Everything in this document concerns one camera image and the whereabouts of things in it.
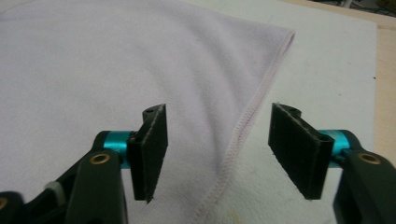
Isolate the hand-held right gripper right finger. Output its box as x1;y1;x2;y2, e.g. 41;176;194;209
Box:
267;102;336;201

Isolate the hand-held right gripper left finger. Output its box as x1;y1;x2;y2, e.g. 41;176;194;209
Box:
127;103;169;204

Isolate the lilac printed towel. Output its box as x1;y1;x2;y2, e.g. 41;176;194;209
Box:
0;0;296;224

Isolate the white foam grid mat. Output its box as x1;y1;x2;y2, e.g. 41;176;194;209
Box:
183;0;378;224

